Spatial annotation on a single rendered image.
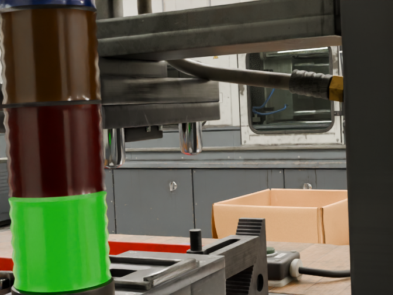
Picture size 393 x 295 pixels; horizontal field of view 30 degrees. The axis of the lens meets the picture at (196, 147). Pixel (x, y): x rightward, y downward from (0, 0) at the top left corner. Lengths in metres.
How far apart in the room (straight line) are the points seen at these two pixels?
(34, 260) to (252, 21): 0.25
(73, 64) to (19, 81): 0.02
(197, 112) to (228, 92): 5.02
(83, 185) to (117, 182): 5.95
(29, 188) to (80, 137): 0.03
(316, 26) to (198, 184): 5.33
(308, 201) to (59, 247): 3.16
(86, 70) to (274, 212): 2.62
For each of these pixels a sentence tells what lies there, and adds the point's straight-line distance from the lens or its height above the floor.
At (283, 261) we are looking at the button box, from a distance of 0.89.
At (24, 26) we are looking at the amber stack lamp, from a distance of 0.28.
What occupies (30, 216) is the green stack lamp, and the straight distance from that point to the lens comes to 0.28.
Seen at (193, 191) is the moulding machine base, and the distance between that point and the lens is 5.82.
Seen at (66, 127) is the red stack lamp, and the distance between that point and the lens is 0.27.
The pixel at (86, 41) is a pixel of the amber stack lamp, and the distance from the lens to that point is 0.28.
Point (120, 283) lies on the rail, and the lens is 0.56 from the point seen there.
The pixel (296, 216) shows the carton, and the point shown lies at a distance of 2.85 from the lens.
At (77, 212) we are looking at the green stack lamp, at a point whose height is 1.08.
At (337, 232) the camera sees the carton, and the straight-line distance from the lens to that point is 2.94.
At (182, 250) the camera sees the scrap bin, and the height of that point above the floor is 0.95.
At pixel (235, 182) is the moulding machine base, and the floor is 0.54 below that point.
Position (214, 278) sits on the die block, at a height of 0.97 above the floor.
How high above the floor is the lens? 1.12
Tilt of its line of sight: 3 degrees down
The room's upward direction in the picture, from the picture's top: 3 degrees counter-clockwise
